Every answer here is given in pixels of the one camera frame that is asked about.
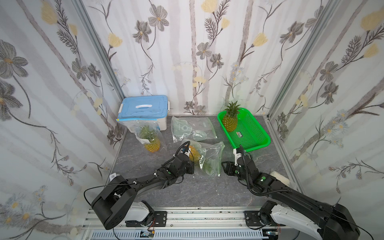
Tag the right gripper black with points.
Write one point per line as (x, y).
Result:
(229, 168)

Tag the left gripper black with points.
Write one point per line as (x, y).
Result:
(188, 163)

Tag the zip-top bag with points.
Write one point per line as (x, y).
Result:
(197, 129)
(136, 126)
(215, 151)

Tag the pineapple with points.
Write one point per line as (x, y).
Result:
(201, 160)
(230, 119)
(150, 138)

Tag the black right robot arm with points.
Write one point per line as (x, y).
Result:
(289, 207)

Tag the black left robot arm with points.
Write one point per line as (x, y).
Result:
(113, 203)

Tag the barcode sticker label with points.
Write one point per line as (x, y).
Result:
(239, 134)

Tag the green plastic perforated basket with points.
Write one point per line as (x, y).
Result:
(254, 135)

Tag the beige cloth pad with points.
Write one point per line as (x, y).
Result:
(281, 178)

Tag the blue lid storage box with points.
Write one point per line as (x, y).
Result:
(145, 108)

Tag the white power strip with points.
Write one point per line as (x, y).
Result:
(112, 176)

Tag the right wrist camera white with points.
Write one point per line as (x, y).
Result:
(238, 154)

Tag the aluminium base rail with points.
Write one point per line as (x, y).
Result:
(225, 218)

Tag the white perforated cable duct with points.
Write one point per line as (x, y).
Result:
(240, 234)

